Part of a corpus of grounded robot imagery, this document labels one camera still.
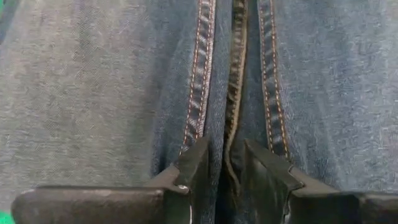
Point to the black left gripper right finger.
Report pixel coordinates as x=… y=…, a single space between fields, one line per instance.
x=326 y=208

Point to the green table mat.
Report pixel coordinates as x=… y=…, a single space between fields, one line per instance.
x=4 y=218

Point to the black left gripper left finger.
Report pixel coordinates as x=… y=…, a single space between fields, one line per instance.
x=109 y=205

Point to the dark blue denim jeans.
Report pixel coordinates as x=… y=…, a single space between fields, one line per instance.
x=93 y=93

